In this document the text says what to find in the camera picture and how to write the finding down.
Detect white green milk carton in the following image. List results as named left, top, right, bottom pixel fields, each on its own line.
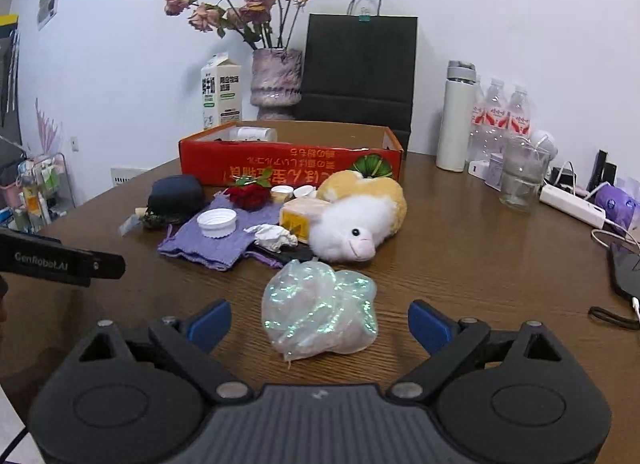
left=201, top=52, right=242, bottom=129

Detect white thermos bottle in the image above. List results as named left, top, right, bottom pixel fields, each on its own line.
left=436, top=60, right=476, bottom=172

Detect red artificial rose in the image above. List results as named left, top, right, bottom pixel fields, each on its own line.
left=224, top=167, right=272, bottom=211

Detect wire storage rack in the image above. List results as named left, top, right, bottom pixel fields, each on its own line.
left=1, top=153, right=75, bottom=233

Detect purple marbled vase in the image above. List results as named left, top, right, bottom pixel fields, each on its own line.
left=250, top=49, right=303, bottom=120

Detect white patterned small box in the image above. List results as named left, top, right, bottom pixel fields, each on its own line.
left=485, top=153, right=503, bottom=191

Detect purple round gadget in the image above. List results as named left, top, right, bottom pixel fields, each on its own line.
left=594, top=183, right=638, bottom=230

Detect water bottle red label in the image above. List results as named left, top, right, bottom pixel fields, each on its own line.
left=506, top=86, right=530, bottom=138
left=468, top=78, right=508, bottom=161

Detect black paper bag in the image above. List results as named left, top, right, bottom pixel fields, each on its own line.
left=294, top=1, right=418, bottom=149

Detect white paper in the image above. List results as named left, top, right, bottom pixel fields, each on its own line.
left=244, top=224, right=298, bottom=253

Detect purple knitted cloth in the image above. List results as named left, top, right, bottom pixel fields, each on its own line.
left=157, top=193, right=282, bottom=271

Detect red cardboard box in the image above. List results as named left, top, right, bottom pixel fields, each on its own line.
left=178, top=120, right=405, bottom=187

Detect white usb charger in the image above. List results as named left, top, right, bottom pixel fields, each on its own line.
left=468, top=161, right=489, bottom=180

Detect white translucent plastic box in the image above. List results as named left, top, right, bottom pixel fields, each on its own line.
left=233, top=127, right=278, bottom=142

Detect dark blue zipper pouch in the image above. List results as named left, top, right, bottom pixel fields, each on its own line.
left=144, top=175, right=206, bottom=225

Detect white and tan plush toy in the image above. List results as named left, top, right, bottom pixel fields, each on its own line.
left=308, top=170, right=408, bottom=262

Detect white power strip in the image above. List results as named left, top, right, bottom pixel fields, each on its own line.
left=539, top=184, right=606, bottom=229

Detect white ribbed jar lid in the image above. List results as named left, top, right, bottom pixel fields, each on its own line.
left=196, top=208, right=238, bottom=239

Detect clear drinking glass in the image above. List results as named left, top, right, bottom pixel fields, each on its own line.
left=500, top=138, right=550, bottom=211

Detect small white cup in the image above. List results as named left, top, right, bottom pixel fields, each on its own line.
left=270, top=185, right=294, bottom=204

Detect white wall heater panel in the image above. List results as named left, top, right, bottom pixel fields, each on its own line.
left=111, top=167, right=146, bottom=187

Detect dried pink flowers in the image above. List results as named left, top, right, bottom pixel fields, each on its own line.
left=163, top=0, right=311, bottom=51

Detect iridescent plastic bag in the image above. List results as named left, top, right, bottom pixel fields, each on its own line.
left=262, top=260, right=378, bottom=363

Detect yellow white charger box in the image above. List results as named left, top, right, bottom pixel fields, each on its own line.
left=279, top=197, right=330, bottom=244

